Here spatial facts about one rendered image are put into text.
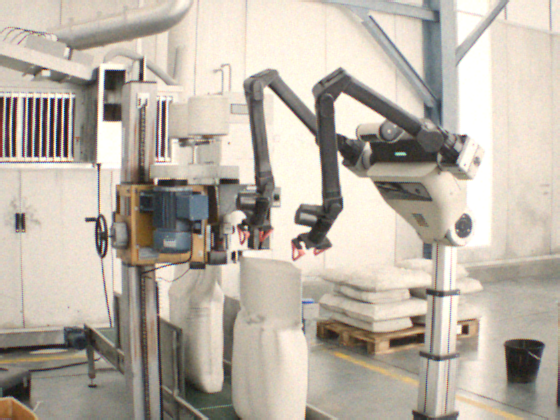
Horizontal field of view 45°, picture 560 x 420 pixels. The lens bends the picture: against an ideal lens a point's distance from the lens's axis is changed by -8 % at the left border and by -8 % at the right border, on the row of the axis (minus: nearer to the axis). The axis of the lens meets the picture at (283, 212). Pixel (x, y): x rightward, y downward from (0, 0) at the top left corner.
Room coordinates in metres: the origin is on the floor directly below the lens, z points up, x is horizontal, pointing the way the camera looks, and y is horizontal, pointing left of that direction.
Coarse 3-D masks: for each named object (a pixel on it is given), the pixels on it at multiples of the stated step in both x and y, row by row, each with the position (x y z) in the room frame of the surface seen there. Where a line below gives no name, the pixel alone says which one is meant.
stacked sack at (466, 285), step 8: (456, 280) 5.96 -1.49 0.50; (464, 280) 5.96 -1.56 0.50; (472, 280) 6.00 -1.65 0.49; (408, 288) 5.94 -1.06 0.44; (416, 288) 5.87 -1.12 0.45; (424, 288) 5.80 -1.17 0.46; (464, 288) 5.87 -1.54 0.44; (472, 288) 5.92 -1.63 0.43; (480, 288) 5.99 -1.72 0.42; (416, 296) 5.87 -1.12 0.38; (424, 296) 5.78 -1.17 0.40
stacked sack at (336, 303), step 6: (330, 294) 5.96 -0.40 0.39; (336, 294) 6.01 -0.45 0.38; (324, 300) 5.97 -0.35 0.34; (330, 300) 5.91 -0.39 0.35; (336, 300) 5.85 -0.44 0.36; (342, 300) 5.80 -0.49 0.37; (348, 300) 5.77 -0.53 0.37; (324, 306) 5.95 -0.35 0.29; (330, 306) 5.88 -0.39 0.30; (336, 306) 5.79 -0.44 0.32; (342, 306) 5.75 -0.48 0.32; (336, 312) 5.83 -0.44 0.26; (342, 312) 5.75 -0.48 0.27
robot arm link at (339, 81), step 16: (320, 80) 2.18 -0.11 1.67; (336, 80) 2.12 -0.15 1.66; (352, 80) 2.13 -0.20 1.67; (320, 96) 2.13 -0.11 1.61; (336, 96) 2.14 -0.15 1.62; (352, 96) 2.16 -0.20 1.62; (368, 96) 2.17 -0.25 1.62; (384, 112) 2.21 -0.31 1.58; (400, 112) 2.22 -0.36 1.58; (416, 128) 2.24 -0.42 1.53; (432, 128) 2.25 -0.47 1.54; (432, 144) 2.26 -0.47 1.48
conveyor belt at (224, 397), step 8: (96, 328) 4.44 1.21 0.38; (104, 328) 4.45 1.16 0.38; (112, 328) 4.47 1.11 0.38; (104, 336) 4.23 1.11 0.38; (112, 336) 4.24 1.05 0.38; (224, 376) 3.45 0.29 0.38; (184, 384) 3.28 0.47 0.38; (224, 384) 3.31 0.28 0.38; (184, 392) 3.15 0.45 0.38; (192, 392) 3.16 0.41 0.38; (200, 392) 3.16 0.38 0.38; (216, 392) 3.17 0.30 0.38; (224, 392) 3.17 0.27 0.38; (232, 392) 3.17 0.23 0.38; (192, 400) 3.03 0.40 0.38; (200, 400) 3.04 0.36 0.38; (208, 400) 3.04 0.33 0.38; (216, 400) 3.05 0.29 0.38; (224, 400) 3.05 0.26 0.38; (200, 408) 2.92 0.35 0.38; (208, 408) 2.93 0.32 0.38; (216, 408) 2.93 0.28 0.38; (224, 408) 2.94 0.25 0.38; (232, 408) 2.94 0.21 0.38; (208, 416) 2.82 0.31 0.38; (216, 416) 2.83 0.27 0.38; (224, 416) 2.83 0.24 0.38; (232, 416) 2.83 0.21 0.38
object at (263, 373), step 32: (256, 288) 2.68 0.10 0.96; (288, 288) 2.59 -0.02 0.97; (256, 320) 2.68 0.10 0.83; (288, 320) 2.59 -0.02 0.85; (256, 352) 2.65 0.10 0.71; (288, 352) 2.56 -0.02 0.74; (256, 384) 2.64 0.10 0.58; (288, 384) 2.56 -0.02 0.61; (256, 416) 2.65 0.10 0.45; (288, 416) 2.56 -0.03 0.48
